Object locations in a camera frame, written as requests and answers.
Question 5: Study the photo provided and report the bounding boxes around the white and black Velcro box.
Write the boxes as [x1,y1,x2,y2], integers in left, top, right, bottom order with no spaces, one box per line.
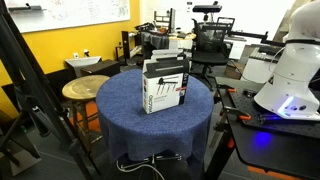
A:
[141,49,191,115]

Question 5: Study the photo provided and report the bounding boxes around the round blue-covered table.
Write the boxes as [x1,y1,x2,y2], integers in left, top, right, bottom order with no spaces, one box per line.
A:
[95,68,215,166]

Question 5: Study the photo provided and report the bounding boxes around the black office chair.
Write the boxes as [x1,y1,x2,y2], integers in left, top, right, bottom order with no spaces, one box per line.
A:
[189,18,234,92]

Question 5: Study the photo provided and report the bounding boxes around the dark brown box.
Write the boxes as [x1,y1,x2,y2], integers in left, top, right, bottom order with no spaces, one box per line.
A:
[80,59,121,77]

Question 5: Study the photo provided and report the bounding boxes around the orange and black clamp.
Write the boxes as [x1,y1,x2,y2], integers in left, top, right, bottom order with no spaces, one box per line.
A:
[223,105,253,122]
[218,84,238,94]

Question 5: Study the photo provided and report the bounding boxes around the round wooden stool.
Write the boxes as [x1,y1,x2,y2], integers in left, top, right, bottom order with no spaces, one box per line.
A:
[61,74,111,149]

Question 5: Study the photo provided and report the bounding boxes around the white plastic tub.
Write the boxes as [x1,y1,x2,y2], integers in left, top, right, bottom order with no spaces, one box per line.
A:
[64,55,103,78]

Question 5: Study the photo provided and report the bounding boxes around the small black object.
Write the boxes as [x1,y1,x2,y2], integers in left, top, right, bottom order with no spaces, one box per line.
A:
[242,89,258,99]

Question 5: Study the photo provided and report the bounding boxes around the white cabinet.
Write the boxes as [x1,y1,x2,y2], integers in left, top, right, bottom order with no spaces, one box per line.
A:
[241,46,285,84]

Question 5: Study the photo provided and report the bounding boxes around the whiteboard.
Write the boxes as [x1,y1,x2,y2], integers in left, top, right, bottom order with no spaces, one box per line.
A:
[4,0,131,34]

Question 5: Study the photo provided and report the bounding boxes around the black tripod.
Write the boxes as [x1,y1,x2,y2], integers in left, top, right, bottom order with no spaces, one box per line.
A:
[0,0,101,180]

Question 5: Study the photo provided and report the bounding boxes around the black breadboard robot table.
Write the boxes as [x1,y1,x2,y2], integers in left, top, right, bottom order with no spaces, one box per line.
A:
[203,76,320,180]

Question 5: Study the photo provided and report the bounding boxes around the white cables under table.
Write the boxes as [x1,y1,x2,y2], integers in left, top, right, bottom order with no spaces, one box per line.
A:
[115,154,168,180]

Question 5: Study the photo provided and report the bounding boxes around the black stereo camera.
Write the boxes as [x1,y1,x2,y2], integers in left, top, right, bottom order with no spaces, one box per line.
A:
[192,1,223,14]

